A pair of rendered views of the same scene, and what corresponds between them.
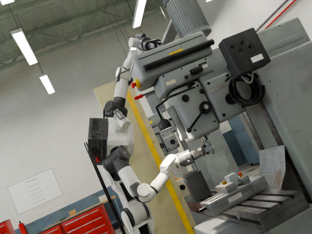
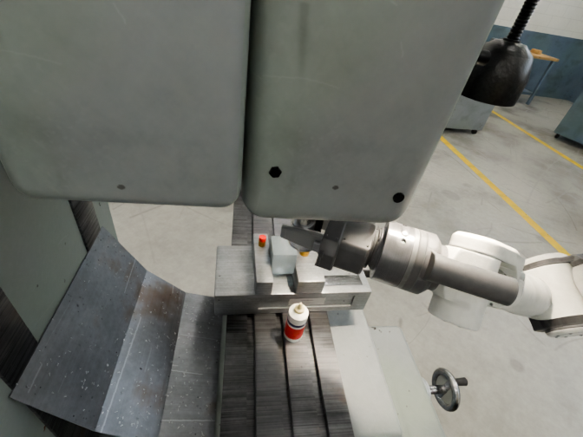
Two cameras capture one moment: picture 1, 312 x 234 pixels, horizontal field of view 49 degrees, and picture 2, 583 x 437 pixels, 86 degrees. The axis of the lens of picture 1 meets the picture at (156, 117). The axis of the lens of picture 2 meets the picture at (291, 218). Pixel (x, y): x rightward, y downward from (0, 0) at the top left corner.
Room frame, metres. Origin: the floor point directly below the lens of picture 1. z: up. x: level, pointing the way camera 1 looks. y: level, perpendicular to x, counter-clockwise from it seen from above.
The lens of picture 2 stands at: (2.42, -0.23, 1.53)
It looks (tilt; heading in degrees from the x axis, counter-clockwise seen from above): 38 degrees down; 180
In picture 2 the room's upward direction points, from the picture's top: 10 degrees clockwise
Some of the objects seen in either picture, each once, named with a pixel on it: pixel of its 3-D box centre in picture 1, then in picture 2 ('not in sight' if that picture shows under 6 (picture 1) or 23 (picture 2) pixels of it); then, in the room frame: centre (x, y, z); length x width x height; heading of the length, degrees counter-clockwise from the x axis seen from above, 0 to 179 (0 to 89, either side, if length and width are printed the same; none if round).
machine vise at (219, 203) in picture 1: (232, 191); (291, 271); (1.91, -0.21, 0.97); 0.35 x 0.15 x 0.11; 105
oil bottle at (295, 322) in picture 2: not in sight; (297, 319); (2.04, -0.18, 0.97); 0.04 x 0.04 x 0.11
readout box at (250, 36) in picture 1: (244, 52); not in sight; (1.79, -0.57, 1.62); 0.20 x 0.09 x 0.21; 103
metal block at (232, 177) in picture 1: (232, 179); (282, 254); (1.92, -0.24, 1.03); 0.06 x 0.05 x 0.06; 15
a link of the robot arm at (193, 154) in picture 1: (194, 154); (365, 246); (2.07, -0.12, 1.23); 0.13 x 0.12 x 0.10; 168
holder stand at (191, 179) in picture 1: (195, 184); not in sight; (2.60, -0.06, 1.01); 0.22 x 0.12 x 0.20; 6
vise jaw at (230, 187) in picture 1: (225, 187); (304, 261); (1.91, -0.18, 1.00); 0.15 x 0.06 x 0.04; 15
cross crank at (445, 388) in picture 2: not in sight; (434, 389); (1.94, 0.28, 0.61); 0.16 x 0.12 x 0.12; 103
